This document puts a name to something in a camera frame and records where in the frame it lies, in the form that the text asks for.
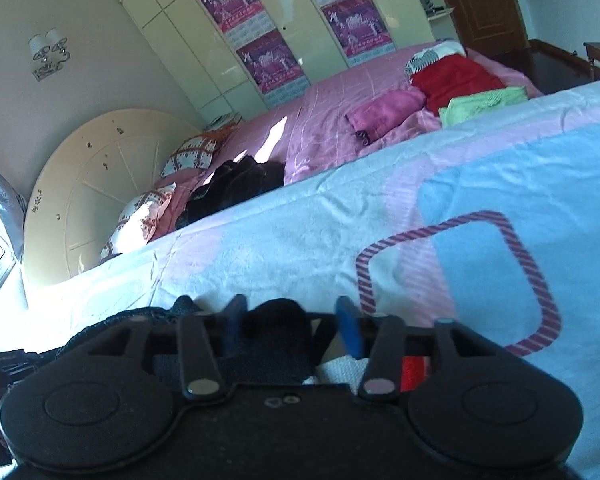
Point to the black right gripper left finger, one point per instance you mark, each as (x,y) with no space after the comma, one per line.
(201,337)

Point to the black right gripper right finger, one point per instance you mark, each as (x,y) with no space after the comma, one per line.
(381,341)

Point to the red black white striped sweater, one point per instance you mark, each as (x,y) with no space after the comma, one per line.
(275,343)

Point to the black clothes on bed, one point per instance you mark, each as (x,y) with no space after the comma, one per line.
(231,184)

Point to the grey curtain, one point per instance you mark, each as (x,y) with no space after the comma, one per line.
(13,210)

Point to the near patterned pillow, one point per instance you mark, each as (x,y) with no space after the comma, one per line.
(138,222)

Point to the patterned pillow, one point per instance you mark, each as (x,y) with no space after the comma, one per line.
(195,153)
(138,222)

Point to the light blue patterned bedsheet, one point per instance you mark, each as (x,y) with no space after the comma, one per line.
(495,222)

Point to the cream round headboard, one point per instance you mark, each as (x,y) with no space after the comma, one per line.
(86,183)

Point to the far patterned pillow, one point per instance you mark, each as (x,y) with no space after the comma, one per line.
(195,153)

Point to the pink bedsheet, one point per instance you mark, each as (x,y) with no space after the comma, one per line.
(311,134)

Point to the pink folded cloth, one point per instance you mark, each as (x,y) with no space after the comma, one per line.
(373,119)

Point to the green folded cloth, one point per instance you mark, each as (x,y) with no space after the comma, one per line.
(463,108)

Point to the red folded garment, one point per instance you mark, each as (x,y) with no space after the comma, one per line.
(452,77)

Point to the lower left pink poster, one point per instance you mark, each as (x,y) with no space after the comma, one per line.
(270,62)

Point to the pink poster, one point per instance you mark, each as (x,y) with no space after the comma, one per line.
(359,29)
(270,62)
(228,14)

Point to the black white striped garment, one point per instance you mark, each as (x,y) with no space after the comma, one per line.
(426,57)

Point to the cream glossy wardrobe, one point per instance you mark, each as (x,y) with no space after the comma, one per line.
(204,61)

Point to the lower right pink poster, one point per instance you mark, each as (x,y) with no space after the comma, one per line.
(359,29)

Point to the brown wooden door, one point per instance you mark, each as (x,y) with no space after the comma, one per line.
(490,27)

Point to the upper left pink poster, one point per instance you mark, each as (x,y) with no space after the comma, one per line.
(228,14)

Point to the wall lamp with shades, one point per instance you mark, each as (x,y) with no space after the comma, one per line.
(49,53)

